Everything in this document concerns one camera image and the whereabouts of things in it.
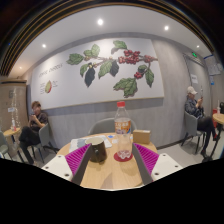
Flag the wall notice board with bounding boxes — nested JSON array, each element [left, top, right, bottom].
[[203, 54, 223, 76]]

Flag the brown cardboard box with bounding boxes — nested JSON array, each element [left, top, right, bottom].
[[132, 129, 152, 145]]

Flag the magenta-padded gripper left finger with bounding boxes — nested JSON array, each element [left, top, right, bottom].
[[41, 143, 94, 187]]

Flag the person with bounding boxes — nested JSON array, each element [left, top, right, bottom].
[[18, 100, 49, 164], [184, 85, 219, 158]]

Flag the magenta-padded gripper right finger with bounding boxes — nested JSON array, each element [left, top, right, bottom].
[[131, 142, 184, 186]]

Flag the grey upholstered chair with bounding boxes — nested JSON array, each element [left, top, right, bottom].
[[0, 130, 11, 159], [88, 117, 138, 136], [29, 123, 60, 161], [181, 110, 205, 148]]

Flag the small round wooden table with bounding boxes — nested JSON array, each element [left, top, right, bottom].
[[2, 127, 23, 154], [204, 113, 224, 161]]

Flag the clear red-capped drink bottle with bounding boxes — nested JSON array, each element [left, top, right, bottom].
[[114, 100, 133, 160]]

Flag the recessed ceiling lights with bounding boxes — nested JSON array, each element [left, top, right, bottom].
[[18, 18, 201, 71]]

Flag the dark mug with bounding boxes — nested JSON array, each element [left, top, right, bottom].
[[84, 136, 108, 164]]

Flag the flat round red coaster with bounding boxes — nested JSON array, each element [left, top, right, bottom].
[[113, 151, 134, 163]]

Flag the coffee plant wall mural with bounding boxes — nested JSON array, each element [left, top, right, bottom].
[[30, 37, 165, 111]]

